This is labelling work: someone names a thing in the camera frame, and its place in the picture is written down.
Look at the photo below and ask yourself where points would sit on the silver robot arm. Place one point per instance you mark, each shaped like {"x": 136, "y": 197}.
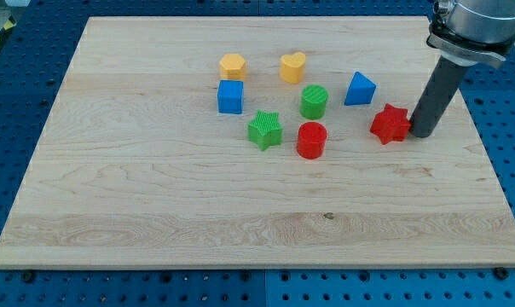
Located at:
{"x": 468, "y": 32}

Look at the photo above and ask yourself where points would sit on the yellow hexagon block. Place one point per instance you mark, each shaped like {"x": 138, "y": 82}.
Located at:
{"x": 233, "y": 67}

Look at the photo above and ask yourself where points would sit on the light wooden board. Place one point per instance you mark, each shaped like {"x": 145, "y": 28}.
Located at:
{"x": 137, "y": 169}

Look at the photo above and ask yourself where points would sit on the green star block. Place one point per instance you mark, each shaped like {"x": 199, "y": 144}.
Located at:
{"x": 265, "y": 130}

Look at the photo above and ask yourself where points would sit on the red cylinder block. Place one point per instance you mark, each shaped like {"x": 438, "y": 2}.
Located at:
{"x": 311, "y": 140}

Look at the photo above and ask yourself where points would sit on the blue cube block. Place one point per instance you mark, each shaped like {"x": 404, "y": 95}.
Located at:
{"x": 230, "y": 96}

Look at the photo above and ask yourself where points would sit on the green cylinder block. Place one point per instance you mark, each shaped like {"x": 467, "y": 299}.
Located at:
{"x": 313, "y": 101}

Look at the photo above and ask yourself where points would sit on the yellow heart block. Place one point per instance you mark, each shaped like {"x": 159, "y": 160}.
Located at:
{"x": 292, "y": 67}

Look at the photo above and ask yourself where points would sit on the blue triangle block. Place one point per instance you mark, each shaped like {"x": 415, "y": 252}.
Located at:
{"x": 360, "y": 91}

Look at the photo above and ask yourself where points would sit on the red star block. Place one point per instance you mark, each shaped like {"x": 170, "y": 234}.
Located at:
{"x": 391, "y": 124}

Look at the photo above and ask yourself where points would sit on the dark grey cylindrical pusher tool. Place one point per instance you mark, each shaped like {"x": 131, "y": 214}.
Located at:
{"x": 437, "y": 94}

